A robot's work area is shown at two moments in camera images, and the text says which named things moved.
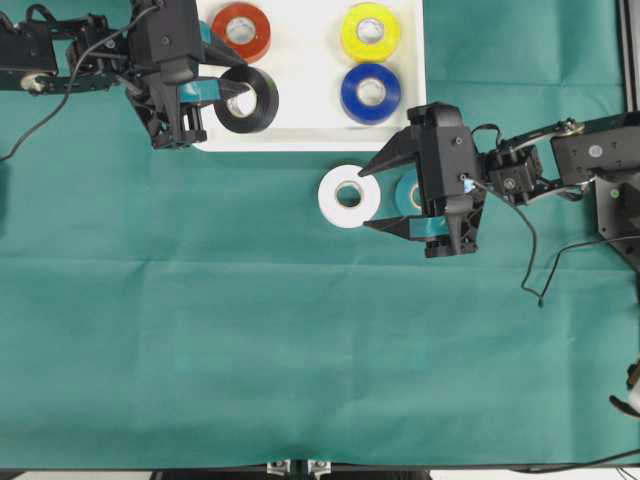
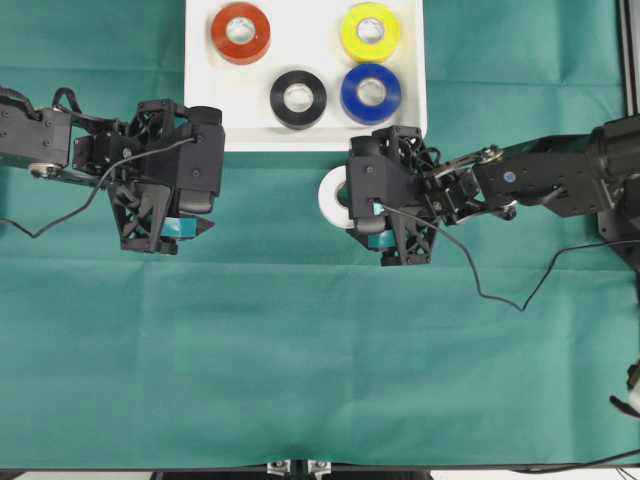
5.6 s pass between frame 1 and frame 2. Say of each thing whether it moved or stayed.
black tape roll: moved
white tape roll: stayed
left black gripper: moved
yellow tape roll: stayed
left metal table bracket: stayed
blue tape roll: stayed
